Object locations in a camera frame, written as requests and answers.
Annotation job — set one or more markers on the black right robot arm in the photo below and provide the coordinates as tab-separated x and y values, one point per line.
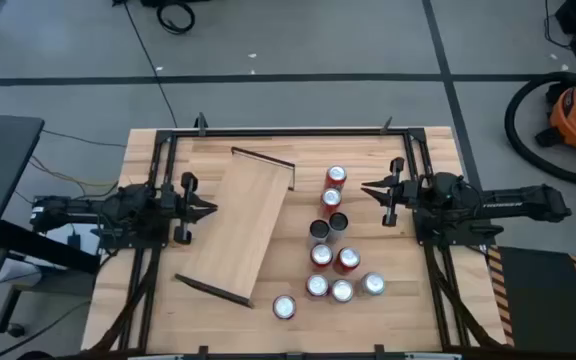
518	202

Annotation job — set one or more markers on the white paper sheet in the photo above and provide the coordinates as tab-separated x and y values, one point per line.
58	231

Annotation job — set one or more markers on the black mat orange striped edge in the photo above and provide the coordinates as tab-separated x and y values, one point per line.
538	300

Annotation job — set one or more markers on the silver Diet Coke can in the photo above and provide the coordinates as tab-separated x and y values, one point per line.
373	283
342	290

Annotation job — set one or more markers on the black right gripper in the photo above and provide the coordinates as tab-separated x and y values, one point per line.
408	194

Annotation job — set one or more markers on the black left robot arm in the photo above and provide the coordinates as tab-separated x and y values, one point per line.
68	207

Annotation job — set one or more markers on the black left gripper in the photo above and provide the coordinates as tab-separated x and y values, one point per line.
185	210

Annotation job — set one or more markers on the wooden tray with black ends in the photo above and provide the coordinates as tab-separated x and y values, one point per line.
243	225

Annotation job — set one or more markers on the small black power adapter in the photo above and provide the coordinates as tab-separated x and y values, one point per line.
74	241

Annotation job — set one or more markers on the white Celsius can black lid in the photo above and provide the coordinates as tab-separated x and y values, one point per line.
319	229
338	221

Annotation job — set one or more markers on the black table clamp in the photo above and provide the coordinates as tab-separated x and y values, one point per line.
202	352
200	124
379	351
386	126

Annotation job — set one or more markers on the black rolling stand base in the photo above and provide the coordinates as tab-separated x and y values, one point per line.
8	310

